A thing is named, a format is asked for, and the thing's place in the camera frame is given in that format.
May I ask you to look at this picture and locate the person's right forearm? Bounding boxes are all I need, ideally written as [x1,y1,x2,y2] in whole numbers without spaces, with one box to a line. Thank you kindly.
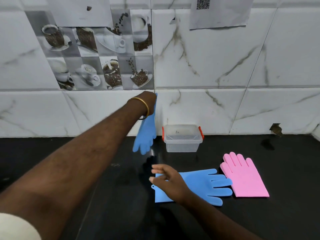
[177,192,262,240]

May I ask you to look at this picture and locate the transparent plastic box red latches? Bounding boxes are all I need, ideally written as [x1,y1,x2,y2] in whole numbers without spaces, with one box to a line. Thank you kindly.
[162,124,204,153]

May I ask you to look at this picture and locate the person's left hand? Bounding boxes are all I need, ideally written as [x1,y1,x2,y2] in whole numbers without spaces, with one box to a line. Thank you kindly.
[129,91,157,116]

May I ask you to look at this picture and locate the person's right hand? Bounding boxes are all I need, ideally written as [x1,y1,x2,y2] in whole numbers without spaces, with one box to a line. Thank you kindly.
[149,164,188,204]

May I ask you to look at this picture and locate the pink rubber glove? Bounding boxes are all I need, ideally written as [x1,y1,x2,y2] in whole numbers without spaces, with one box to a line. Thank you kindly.
[220,152,270,198]

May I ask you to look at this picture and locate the grey paper sheet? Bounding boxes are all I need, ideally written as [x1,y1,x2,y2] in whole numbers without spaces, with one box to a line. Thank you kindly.
[189,0,255,30]

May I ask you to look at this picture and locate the blue rubber glove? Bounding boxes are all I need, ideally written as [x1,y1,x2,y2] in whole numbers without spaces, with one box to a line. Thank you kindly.
[132,93,157,156]
[151,168,233,207]

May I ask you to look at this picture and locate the person's left forearm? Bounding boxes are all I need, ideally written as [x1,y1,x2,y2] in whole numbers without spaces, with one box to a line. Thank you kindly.
[0,98,148,240]

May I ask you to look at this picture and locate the gold bangle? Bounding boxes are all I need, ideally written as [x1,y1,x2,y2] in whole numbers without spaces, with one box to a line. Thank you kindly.
[127,97,150,120]

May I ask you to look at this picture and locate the person's white sleeve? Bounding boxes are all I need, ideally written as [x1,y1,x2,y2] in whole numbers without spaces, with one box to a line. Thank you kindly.
[0,213,42,240]

